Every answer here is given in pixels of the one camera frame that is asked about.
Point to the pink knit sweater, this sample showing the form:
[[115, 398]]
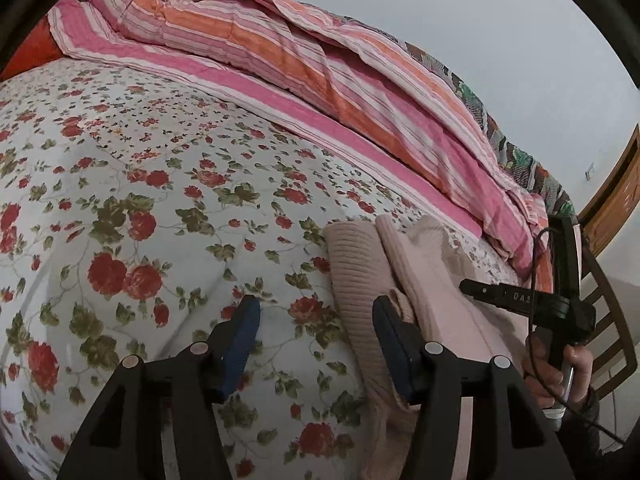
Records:
[[450, 300]]

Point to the white floral bedsheet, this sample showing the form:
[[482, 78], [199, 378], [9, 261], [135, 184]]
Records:
[[125, 185]]

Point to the pink orange striped quilt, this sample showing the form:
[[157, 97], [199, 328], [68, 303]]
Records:
[[350, 85]]

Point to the person's right hand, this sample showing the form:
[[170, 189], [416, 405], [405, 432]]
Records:
[[540, 375]]

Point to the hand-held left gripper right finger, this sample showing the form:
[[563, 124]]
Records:
[[392, 345]]

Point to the dark floral patchwork blanket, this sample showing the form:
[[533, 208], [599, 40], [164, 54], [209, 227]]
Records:
[[520, 165]]

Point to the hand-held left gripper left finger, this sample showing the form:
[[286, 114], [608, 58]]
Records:
[[240, 345]]

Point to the white wall switch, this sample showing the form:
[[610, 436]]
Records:
[[590, 170]]

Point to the red pillow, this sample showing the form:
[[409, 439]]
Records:
[[30, 50]]

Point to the person's right forearm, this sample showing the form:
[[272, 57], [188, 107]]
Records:
[[590, 450]]

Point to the brown wooden door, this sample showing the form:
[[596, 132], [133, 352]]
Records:
[[620, 200]]

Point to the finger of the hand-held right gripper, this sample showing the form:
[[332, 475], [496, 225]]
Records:
[[482, 291]]

